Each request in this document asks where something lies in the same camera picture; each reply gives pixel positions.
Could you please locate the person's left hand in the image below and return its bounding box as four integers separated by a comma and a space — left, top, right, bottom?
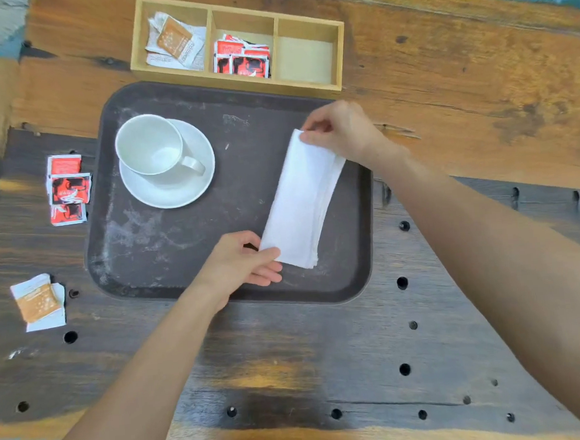
186, 227, 286, 315

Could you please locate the person's right hand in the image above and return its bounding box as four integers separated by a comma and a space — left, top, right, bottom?
297, 95, 409, 178

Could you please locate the white napkin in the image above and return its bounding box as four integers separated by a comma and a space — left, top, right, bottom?
251, 125, 354, 273

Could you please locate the person's left forearm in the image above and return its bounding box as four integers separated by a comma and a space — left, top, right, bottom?
19, 281, 229, 440

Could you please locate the person's right forearm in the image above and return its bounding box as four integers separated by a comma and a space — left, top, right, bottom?
371, 133, 580, 440

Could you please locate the wooden three-compartment organizer box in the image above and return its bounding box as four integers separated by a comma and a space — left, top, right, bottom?
125, 0, 349, 107

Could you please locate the dark brown serving tray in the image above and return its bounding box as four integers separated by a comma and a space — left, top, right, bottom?
72, 66, 382, 322

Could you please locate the white ceramic saucer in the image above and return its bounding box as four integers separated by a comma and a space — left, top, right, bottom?
116, 116, 219, 213

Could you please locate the pile of red sachets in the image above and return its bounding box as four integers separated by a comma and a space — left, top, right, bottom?
211, 30, 273, 83

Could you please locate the white printed sachet packet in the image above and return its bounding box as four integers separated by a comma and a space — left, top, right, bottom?
143, 8, 210, 75
22, 282, 69, 333
9, 272, 53, 300

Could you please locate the white ceramic cup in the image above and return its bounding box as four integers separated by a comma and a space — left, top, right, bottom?
113, 110, 207, 183

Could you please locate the orange sachet packet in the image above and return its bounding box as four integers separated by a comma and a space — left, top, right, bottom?
155, 14, 195, 61
15, 282, 63, 325

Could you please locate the red black sachet packet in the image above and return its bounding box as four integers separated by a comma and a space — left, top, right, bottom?
45, 172, 94, 208
46, 153, 84, 177
49, 202, 88, 227

